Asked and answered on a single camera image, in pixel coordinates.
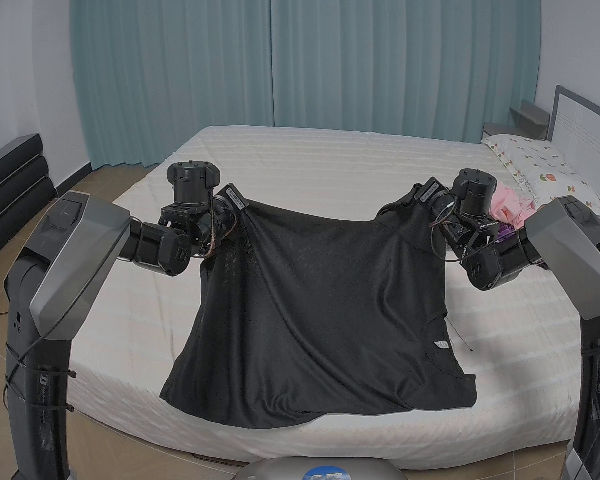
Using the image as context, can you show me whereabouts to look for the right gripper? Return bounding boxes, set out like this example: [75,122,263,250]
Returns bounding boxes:
[413,177,454,217]

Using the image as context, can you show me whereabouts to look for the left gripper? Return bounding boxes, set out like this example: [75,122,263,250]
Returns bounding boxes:
[211,183,249,219]

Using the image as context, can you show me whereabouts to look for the black T-shirt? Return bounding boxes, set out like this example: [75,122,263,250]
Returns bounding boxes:
[159,190,479,429]

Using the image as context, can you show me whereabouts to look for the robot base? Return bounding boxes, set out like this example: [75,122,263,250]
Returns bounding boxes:
[234,458,399,480]

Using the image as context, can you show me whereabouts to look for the bed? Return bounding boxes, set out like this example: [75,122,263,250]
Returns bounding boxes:
[45,85,600,471]

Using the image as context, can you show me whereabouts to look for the pink garment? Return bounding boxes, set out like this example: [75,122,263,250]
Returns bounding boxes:
[489,180,539,230]

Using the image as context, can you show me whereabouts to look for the white printed pillow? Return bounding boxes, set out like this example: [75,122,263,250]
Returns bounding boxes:
[481,134,600,215]

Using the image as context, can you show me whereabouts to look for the grey bedside table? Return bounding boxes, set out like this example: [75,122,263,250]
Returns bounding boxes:
[482,99,551,142]

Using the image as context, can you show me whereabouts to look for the blue-green curtain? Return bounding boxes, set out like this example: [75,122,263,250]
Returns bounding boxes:
[70,0,276,170]
[270,0,539,145]

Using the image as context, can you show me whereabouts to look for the black chest of drawers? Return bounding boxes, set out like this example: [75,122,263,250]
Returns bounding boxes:
[0,133,56,272]

